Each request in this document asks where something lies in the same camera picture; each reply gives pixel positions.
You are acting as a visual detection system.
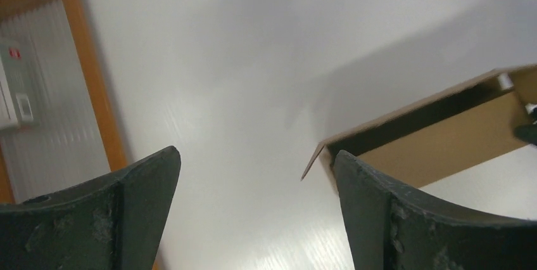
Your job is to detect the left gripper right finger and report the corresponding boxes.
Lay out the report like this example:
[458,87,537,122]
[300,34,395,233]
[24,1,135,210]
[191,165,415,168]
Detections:
[334,151,536,269]

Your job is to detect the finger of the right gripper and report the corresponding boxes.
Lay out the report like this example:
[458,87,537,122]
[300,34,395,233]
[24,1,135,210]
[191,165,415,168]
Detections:
[514,123,537,146]

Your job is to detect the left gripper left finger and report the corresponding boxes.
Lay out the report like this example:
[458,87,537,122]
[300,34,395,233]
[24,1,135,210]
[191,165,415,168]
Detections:
[1,146,181,269]

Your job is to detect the brown cardboard box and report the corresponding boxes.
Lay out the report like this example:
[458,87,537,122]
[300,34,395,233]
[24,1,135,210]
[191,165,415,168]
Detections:
[306,65,536,188]

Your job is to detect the orange wooden rack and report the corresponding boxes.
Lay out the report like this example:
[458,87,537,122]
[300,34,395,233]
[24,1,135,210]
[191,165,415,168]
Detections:
[0,0,160,270]

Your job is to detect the clear plastic bag package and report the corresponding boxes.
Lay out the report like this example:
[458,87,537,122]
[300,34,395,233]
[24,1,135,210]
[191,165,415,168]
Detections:
[1,37,37,132]

